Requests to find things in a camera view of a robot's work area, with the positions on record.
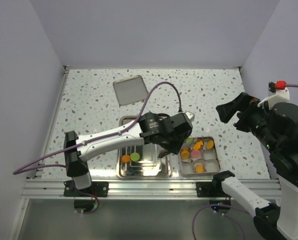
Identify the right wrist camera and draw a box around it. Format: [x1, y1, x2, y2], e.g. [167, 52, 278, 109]
[257, 80, 290, 109]

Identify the round dotted orange cookie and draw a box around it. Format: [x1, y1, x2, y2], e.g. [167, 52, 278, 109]
[180, 147, 191, 160]

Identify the flower edged orange cookie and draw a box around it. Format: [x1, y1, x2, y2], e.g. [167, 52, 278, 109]
[194, 164, 205, 174]

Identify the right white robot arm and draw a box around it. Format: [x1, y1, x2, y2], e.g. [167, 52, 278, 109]
[211, 92, 298, 240]

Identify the square tin lid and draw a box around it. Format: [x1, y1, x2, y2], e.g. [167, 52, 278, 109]
[112, 75, 149, 106]

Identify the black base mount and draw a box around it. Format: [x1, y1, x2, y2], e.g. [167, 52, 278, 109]
[63, 180, 109, 198]
[195, 170, 235, 198]

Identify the orange fish cookie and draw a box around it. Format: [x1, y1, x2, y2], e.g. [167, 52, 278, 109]
[192, 140, 204, 151]

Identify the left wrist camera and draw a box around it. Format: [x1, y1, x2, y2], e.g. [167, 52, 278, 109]
[183, 111, 195, 122]

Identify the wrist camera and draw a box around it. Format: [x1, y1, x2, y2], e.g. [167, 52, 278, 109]
[183, 111, 195, 122]
[257, 80, 290, 109]

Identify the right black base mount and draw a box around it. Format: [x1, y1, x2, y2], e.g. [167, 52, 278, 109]
[195, 170, 235, 198]

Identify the aluminium rail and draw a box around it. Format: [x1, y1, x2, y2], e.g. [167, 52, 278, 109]
[21, 179, 281, 200]

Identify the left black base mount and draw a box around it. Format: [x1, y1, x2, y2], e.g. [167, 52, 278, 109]
[63, 180, 109, 198]

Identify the green sandwich cookie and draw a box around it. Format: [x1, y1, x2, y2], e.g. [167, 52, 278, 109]
[130, 152, 141, 162]
[184, 137, 198, 147]

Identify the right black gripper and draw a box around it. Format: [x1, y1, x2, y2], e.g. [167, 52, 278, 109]
[216, 90, 282, 151]

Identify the pink cookie tin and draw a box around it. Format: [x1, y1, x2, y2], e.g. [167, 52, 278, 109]
[178, 136, 221, 178]

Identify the large steel tray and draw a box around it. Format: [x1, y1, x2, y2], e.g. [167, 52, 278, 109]
[116, 124, 171, 180]

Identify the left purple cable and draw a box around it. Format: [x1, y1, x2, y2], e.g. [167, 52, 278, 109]
[12, 81, 183, 176]

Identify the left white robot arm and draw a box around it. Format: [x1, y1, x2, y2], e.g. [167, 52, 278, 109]
[64, 111, 195, 197]

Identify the pink sandwich cookie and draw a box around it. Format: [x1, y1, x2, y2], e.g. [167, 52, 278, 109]
[190, 150, 201, 159]

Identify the orange chip cookie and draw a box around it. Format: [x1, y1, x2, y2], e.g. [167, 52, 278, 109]
[121, 154, 131, 164]

